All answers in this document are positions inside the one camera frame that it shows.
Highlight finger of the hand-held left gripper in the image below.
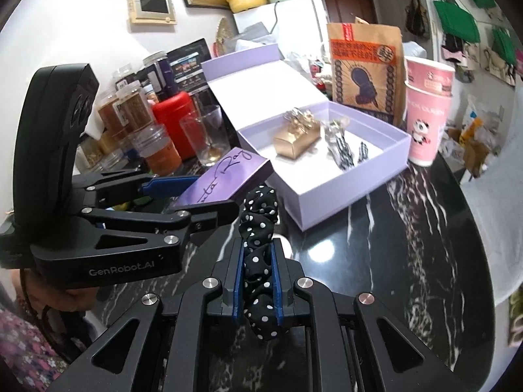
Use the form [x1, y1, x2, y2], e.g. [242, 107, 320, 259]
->
[37, 200, 240, 256]
[73, 171, 202, 207]

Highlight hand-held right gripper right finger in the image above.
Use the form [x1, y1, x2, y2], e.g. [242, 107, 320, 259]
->
[272, 237, 454, 392]

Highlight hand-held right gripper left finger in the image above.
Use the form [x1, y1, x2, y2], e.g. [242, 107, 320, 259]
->
[69, 237, 246, 392]

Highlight small purple script box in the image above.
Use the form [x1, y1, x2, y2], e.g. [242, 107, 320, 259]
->
[174, 147, 274, 210]

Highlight black polka dot scrunchie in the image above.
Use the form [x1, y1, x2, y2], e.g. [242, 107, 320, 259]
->
[239, 186, 287, 341]

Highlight gold metallic box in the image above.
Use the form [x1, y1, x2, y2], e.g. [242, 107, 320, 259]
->
[273, 119, 320, 160]

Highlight silver metal hair clip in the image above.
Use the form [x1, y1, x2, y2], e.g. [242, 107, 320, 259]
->
[284, 106, 316, 129]

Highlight purple gift box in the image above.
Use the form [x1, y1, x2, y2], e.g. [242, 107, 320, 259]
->
[201, 44, 412, 232]

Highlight person's left hand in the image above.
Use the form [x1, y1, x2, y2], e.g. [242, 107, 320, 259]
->
[12, 271, 99, 315]

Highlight clear jar orange contents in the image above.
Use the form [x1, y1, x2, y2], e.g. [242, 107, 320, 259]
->
[131, 124, 183, 177]

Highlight clear drinking glass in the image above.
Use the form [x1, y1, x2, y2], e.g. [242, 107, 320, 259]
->
[180, 105, 232, 167]

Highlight red canister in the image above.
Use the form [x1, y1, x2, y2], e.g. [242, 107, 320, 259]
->
[152, 92, 197, 150]

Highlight brown spice jar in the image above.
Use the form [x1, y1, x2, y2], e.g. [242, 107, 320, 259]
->
[97, 90, 133, 136]
[118, 83, 154, 131]

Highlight dark glass jar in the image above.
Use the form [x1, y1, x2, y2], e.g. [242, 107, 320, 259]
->
[142, 51, 180, 95]

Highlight black printed packet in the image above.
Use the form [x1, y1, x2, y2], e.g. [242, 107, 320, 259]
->
[167, 39, 212, 91]

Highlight clear hair claw clip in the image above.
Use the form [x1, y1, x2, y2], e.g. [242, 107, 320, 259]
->
[322, 118, 352, 156]

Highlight woven straw fan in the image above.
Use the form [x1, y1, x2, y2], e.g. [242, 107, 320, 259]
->
[213, 17, 234, 56]

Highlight grey paper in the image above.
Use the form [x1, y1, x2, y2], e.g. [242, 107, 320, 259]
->
[240, 20, 271, 45]

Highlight floral patterned clothing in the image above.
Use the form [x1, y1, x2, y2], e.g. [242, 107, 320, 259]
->
[0, 294, 71, 377]

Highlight white fridge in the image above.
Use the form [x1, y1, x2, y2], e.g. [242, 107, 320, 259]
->
[233, 0, 328, 63]

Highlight pink panda paper cup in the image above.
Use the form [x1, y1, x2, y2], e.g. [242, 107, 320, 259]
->
[404, 82, 453, 167]

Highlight brown printed paper bag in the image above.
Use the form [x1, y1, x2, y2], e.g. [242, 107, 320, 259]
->
[326, 17, 405, 128]

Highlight brown door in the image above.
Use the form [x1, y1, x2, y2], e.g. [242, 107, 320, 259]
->
[321, 0, 375, 26]

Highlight dark hanging bag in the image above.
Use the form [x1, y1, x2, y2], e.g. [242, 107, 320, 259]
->
[404, 0, 430, 40]

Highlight beige wall control panel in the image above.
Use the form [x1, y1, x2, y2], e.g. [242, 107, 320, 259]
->
[127, 0, 179, 26]

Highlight black strap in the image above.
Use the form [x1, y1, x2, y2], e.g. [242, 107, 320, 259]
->
[40, 305, 96, 362]

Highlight thin power cable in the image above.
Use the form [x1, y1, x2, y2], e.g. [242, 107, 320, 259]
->
[267, 2, 283, 37]

